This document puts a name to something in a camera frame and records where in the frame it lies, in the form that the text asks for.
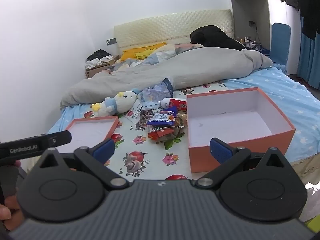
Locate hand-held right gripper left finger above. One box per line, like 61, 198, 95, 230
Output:
32, 138, 127, 190

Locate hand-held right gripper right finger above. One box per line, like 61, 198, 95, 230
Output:
195, 137, 294, 190

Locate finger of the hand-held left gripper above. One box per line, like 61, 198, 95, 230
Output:
46, 130, 72, 147

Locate orange cardboard box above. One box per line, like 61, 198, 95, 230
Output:
186, 87, 296, 173

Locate red snack packet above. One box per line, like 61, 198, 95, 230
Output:
147, 127, 177, 143

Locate blue snack packet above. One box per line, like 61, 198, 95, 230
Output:
146, 106, 178, 127

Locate person's left hand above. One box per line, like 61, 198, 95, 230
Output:
0, 160, 24, 232

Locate orange box lid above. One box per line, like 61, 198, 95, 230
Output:
50, 116, 120, 155

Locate fruit printed mat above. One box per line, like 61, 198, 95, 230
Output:
82, 79, 229, 181

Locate crumpled clear wrapper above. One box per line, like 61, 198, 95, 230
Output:
160, 126, 187, 144

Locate white red label packet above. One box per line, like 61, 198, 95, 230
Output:
126, 104, 145, 123

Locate white blue plush toy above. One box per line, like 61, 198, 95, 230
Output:
91, 88, 140, 117

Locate red white snack tube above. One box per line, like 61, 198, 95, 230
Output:
158, 97, 188, 111

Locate brown cardboard box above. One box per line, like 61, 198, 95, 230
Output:
85, 54, 120, 79

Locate blue white plastic bag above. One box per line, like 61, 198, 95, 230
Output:
139, 78, 174, 108

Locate white cloth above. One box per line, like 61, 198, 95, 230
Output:
85, 57, 110, 69

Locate grey duvet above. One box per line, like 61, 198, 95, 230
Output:
61, 47, 273, 109

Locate black cloth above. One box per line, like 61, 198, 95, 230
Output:
87, 49, 112, 61

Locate yellow pillow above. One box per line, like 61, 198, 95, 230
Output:
120, 42, 167, 62

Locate group of small bottles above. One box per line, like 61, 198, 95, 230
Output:
236, 36, 263, 50

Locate black clothing pile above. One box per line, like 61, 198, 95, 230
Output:
190, 25, 247, 51

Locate lime green object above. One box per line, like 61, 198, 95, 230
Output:
304, 215, 320, 233

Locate blue chair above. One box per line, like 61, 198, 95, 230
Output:
270, 22, 292, 67

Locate blue curtain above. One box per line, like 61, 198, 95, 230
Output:
296, 16, 320, 89

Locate cream padded headboard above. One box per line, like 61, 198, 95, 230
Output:
114, 9, 234, 55

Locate white bedside cabinet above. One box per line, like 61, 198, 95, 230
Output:
230, 0, 287, 55

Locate hanging dark clothes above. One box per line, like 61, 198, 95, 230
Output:
285, 0, 320, 40

